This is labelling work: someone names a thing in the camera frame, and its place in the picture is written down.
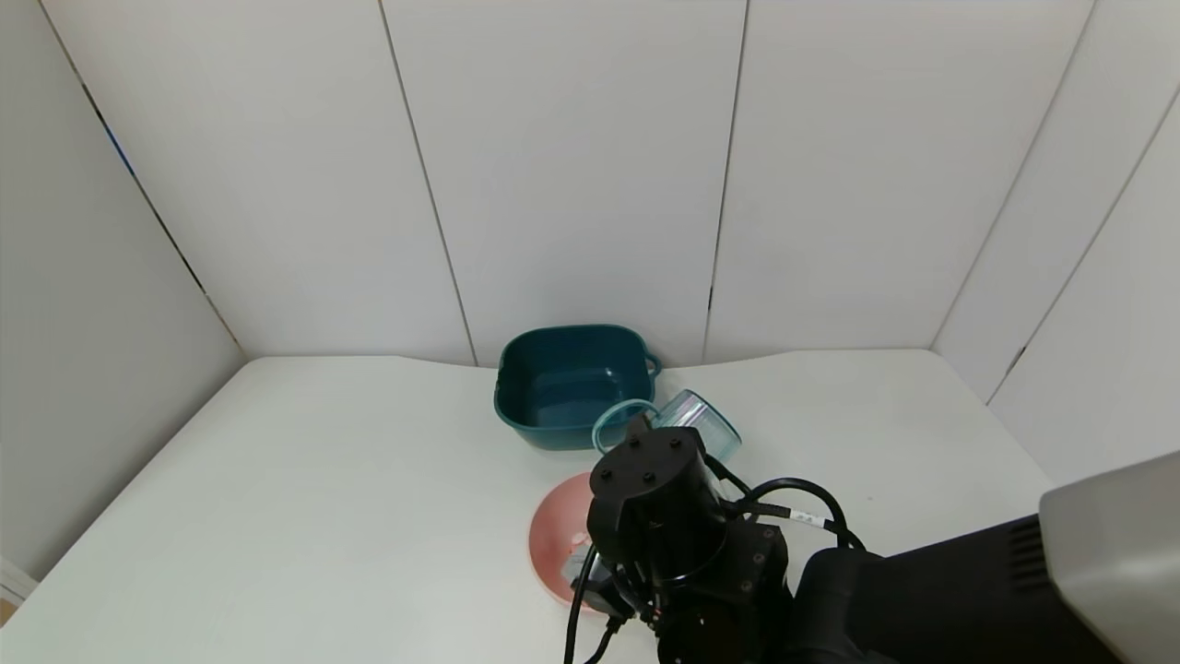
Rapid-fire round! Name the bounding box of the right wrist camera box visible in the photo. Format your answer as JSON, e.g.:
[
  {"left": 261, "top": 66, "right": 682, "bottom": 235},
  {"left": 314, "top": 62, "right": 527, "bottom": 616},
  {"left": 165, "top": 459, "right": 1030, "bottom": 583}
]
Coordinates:
[{"left": 560, "top": 542, "right": 646, "bottom": 621}]

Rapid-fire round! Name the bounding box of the clear blue ribbed cup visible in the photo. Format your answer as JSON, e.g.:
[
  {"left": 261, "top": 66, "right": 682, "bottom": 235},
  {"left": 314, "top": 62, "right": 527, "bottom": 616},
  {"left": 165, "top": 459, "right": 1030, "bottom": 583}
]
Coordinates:
[{"left": 592, "top": 389, "right": 742, "bottom": 464}]

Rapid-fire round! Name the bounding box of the black cable with white label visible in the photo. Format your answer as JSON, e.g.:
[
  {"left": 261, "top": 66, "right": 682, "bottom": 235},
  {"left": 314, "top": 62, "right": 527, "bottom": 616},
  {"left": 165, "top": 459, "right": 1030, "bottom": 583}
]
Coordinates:
[{"left": 563, "top": 456, "right": 868, "bottom": 664}]

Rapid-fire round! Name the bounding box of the pink round bowl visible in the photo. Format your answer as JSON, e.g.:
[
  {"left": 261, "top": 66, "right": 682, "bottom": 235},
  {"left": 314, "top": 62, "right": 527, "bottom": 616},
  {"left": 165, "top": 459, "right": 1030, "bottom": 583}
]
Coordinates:
[{"left": 528, "top": 472, "right": 611, "bottom": 611}]

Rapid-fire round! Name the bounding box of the dark teal square basin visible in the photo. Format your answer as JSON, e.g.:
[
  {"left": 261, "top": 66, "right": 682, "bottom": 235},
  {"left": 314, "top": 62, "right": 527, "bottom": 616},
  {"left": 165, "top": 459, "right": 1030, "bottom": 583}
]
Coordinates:
[{"left": 495, "top": 324, "right": 663, "bottom": 452}]

